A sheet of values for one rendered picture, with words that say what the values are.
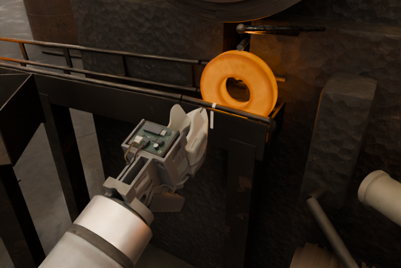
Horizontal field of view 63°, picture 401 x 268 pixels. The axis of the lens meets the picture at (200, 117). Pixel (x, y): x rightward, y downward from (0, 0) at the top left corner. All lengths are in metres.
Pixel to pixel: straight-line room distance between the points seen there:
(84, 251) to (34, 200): 1.24
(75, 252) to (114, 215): 0.05
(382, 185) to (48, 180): 1.44
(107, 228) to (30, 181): 1.35
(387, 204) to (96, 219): 0.40
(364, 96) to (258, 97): 0.19
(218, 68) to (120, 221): 0.36
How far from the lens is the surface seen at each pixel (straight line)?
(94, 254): 0.40
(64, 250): 0.41
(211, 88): 0.67
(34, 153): 1.92
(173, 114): 0.50
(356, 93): 0.57
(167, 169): 0.43
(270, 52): 0.68
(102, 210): 0.41
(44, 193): 1.64
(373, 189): 0.57
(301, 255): 0.64
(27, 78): 0.86
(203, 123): 0.52
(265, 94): 0.63
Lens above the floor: 1.03
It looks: 31 degrees down
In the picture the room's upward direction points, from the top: straight up
